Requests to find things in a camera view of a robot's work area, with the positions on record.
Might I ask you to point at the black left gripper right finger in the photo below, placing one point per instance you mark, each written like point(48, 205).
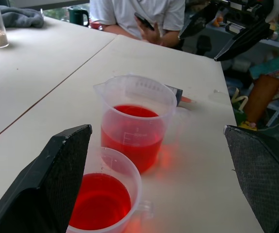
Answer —
point(266, 174)

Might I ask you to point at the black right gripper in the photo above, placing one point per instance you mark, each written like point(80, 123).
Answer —
point(241, 12)

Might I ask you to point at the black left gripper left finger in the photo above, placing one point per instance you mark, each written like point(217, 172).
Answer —
point(44, 184)

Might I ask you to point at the black smartphone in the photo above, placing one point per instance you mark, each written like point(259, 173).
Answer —
point(143, 20)

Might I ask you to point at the beaker with red liquid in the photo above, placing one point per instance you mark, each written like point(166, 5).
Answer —
point(105, 199)
point(134, 136)

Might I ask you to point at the plastic syringe with black plunger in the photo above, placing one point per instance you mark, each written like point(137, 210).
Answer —
point(178, 93)

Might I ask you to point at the person's left hand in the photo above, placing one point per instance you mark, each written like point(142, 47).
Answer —
point(151, 36)

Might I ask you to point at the black office chair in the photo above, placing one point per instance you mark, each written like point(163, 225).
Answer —
point(204, 46)

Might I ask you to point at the yellow green toy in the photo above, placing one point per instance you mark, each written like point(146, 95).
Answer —
point(241, 114)

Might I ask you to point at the brown cardboard tube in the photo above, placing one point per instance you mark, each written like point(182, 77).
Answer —
point(263, 97)

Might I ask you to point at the person in white t-shirt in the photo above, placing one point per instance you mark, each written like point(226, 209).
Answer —
point(120, 9)

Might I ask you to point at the red bowl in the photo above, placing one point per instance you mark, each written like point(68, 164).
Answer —
point(96, 25)

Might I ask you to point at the dark green kettle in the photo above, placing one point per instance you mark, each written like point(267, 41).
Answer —
point(77, 15)

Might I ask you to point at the grey towel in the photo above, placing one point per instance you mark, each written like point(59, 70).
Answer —
point(20, 18)

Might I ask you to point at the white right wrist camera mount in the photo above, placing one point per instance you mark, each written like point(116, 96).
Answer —
point(274, 11)

